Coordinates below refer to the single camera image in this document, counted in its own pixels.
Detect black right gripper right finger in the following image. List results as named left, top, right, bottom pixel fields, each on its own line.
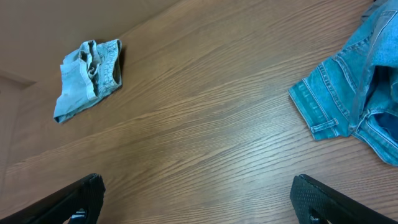
left=290, top=174, right=397, bottom=224

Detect beige folded garment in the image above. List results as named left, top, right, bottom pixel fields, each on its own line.
left=361, top=0, right=388, bottom=23

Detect darker blue denim shorts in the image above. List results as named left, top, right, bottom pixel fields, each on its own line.
left=289, top=0, right=397, bottom=166

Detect light blue denim shorts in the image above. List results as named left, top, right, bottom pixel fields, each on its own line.
left=53, top=39, right=122, bottom=123

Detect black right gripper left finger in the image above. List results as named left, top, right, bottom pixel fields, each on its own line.
left=1, top=173, right=105, bottom=224

